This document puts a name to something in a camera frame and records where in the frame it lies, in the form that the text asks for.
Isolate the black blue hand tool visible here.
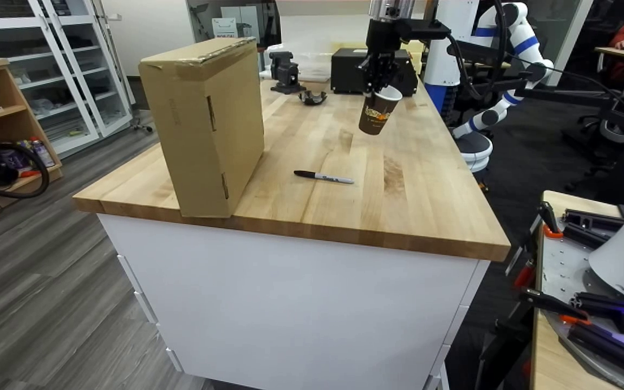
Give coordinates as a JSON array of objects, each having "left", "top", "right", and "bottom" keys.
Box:
[{"left": 521, "top": 287, "right": 624, "bottom": 338}]

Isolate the wooden shelf unit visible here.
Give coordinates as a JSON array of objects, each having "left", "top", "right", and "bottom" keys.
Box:
[{"left": 0, "top": 57, "right": 65, "bottom": 230}]

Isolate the black grey marker pen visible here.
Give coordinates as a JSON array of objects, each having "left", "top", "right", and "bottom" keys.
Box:
[{"left": 292, "top": 170, "right": 356, "bottom": 186}]

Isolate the wooden workbench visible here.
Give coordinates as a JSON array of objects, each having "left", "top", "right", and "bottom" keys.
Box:
[{"left": 527, "top": 188, "right": 624, "bottom": 390}]

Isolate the large cardboard box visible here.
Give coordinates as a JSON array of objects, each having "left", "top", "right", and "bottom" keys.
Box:
[{"left": 137, "top": 37, "right": 267, "bottom": 222}]

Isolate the brown paper coffee cup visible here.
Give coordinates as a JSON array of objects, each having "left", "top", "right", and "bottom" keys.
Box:
[{"left": 357, "top": 85, "right": 405, "bottom": 137}]

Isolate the black bench vise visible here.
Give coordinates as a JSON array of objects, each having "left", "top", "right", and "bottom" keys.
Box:
[{"left": 267, "top": 50, "right": 304, "bottom": 95}]

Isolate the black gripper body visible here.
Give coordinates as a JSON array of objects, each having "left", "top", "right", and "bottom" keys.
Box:
[{"left": 364, "top": 18, "right": 420, "bottom": 79}]

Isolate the white table base cabinet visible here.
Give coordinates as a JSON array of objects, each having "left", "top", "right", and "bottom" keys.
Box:
[{"left": 97, "top": 213, "right": 493, "bottom": 390}]

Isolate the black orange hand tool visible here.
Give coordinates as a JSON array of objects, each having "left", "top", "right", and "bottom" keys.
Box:
[
  {"left": 538, "top": 201, "right": 569, "bottom": 242},
  {"left": 559, "top": 312, "right": 624, "bottom": 385}
]

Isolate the black round clamp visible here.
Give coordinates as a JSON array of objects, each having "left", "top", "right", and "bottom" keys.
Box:
[{"left": 298, "top": 85, "right": 329, "bottom": 108}]

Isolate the grey perforated metal plate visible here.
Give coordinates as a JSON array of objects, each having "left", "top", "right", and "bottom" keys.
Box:
[{"left": 540, "top": 227, "right": 624, "bottom": 381}]

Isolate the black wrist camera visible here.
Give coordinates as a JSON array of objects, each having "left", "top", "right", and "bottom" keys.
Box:
[{"left": 399, "top": 20, "right": 453, "bottom": 42}]

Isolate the white glass door cabinet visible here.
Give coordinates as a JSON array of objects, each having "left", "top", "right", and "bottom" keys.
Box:
[
  {"left": 39, "top": 0, "right": 134, "bottom": 139},
  {"left": 0, "top": 18, "right": 103, "bottom": 159}
]

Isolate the black box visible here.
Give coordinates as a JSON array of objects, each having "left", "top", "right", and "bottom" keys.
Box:
[{"left": 329, "top": 45, "right": 373, "bottom": 95}]

